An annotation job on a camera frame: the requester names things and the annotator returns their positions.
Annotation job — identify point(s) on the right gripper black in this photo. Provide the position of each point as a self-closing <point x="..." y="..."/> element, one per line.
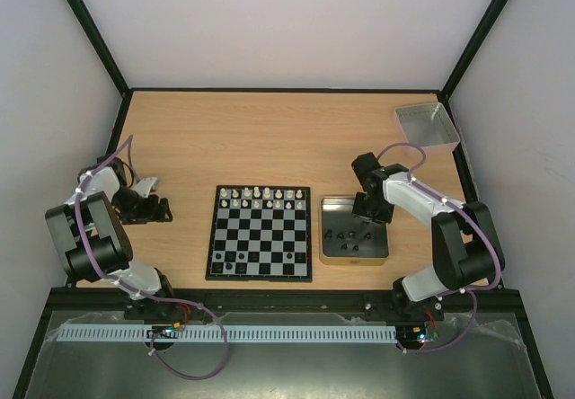
<point x="371" y="210"/>

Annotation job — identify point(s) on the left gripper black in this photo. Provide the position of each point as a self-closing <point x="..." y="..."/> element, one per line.
<point x="149" y="214"/>

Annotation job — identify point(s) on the gold tin with chess pieces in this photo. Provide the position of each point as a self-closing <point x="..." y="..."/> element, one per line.
<point x="336" y="215"/>

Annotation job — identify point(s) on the folding chess board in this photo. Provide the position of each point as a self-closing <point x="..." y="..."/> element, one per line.
<point x="265" y="223"/>

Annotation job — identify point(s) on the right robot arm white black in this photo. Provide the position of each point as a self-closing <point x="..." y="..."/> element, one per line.
<point x="464" y="242"/>

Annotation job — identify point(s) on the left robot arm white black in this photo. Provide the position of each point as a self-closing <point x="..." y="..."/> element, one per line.
<point x="88" y="230"/>

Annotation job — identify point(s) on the empty silver tin lid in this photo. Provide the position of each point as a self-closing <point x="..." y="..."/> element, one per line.
<point x="427" y="125"/>

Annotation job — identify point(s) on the light blue slotted cable duct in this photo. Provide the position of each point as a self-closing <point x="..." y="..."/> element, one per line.
<point x="233" y="334"/>

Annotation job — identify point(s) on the black aluminium frame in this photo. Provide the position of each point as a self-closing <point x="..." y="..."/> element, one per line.
<point x="70" y="296"/>

